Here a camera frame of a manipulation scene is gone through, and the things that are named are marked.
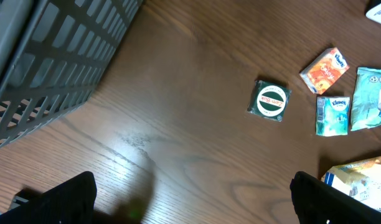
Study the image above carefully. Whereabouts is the dark grey mesh basket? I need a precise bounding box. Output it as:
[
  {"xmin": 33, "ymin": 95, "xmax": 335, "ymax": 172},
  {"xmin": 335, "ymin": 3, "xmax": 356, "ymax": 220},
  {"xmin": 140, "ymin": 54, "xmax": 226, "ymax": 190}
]
[{"xmin": 0, "ymin": 0, "xmax": 142, "ymax": 148}]

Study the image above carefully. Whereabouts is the orange Kleenex tissue pack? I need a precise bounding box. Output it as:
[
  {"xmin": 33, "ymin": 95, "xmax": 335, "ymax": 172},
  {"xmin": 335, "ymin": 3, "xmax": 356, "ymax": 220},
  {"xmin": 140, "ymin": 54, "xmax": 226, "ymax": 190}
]
[{"xmin": 299, "ymin": 47, "xmax": 349, "ymax": 95}]

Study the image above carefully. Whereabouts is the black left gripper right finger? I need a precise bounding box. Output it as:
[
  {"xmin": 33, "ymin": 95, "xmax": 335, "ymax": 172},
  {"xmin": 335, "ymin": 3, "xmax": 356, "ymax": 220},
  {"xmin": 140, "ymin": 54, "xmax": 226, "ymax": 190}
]
[{"xmin": 289, "ymin": 171, "xmax": 381, "ymax": 224}]

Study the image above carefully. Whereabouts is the white wiper sheet bag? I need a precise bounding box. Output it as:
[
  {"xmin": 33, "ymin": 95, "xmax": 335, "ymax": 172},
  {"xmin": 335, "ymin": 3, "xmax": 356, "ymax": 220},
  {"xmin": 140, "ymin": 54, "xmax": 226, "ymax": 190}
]
[{"xmin": 321, "ymin": 156, "xmax": 381, "ymax": 213}]

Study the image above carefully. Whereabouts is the green Zam-Buk tin box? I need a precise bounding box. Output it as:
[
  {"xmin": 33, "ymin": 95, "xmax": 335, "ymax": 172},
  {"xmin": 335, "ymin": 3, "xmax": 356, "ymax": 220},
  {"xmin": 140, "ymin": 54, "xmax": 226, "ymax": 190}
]
[{"xmin": 247, "ymin": 80, "xmax": 291, "ymax": 122}]

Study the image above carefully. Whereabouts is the teal snack packet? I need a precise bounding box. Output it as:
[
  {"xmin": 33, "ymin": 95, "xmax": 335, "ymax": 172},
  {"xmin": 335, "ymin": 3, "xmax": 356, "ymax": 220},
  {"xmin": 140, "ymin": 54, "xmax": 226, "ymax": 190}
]
[{"xmin": 350, "ymin": 67, "xmax": 381, "ymax": 131}]

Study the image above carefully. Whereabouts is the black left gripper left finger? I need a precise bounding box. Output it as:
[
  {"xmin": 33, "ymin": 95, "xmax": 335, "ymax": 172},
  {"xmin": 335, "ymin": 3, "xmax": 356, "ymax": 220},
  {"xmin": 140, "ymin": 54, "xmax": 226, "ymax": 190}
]
[{"xmin": 0, "ymin": 171, "xmax": 96, "ymax": 224}]

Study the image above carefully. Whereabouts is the teal Kleenex tissue pack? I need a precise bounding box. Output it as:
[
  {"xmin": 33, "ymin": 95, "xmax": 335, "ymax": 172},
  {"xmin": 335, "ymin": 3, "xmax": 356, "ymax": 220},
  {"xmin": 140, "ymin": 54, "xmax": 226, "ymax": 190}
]
[{"xmin": 316, "ymin": 96, "xmax": 350, "ymax": 137}]

